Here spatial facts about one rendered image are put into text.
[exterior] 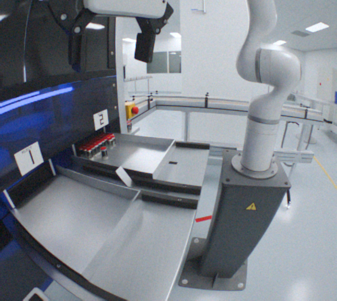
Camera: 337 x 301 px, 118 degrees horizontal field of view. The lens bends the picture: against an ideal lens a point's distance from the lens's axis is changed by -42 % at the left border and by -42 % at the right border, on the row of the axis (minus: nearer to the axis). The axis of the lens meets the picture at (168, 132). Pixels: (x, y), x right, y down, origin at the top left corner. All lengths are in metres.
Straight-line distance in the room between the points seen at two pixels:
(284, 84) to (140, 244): 0.54
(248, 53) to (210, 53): 1.49
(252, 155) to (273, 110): 0.17
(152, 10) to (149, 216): 0.39
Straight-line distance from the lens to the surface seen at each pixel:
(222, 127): 2.11
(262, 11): 0.55
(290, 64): 0.53
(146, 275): 0.33
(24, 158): 0.47
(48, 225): 0.46
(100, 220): 0.42
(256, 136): 0.57
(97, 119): 0.65
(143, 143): 0.75
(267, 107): 0.54
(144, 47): 0.23
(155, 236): 0.37
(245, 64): 0.55
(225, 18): 2.12
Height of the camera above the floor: 1.19
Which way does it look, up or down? 21 degrees down
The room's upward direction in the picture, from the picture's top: 1 degrees counter-clockwise
